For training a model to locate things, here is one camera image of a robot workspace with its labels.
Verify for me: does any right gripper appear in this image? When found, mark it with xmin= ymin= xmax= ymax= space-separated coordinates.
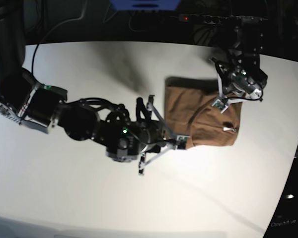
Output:
xmin=105 ymin=97 xmax=179 ymax=175

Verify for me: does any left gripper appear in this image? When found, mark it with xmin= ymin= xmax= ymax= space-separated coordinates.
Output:
xmin=211 ymin=58 xmax=267 ymax=101

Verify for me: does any brown T-shirt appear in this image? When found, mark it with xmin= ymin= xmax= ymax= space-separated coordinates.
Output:
xmin=164 ymin=76 xmax=242 ymax=149

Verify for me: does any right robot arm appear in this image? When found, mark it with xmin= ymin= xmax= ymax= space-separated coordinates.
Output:
xmin=0 ymin=0 xmax=180 ymax=175

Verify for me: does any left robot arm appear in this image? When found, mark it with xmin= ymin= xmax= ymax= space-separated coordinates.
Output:
xmin=210 ymin=16 xmax=268 ymax=105

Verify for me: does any black power strip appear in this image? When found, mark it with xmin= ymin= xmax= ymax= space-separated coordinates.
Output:
xmin=178 ymin=14 xmax=229 ymax=25

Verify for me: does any blue box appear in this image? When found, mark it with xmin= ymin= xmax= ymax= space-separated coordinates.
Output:
xmin=110 ymin=0 xmax=181 ymax=11

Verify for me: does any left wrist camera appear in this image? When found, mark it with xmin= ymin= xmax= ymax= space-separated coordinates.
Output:
xmin=212 ymin=98 xmax=229 ymax=114

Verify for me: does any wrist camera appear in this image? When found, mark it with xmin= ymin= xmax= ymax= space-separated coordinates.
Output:
xmin=176 ymin=135 xmax=190 ymax=150
xmin=212 ymin=98 xmax=229 ymax=114

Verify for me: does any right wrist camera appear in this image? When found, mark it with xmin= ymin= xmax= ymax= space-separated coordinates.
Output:
xmin=176 ymin=135 xmax=190 ymax=150

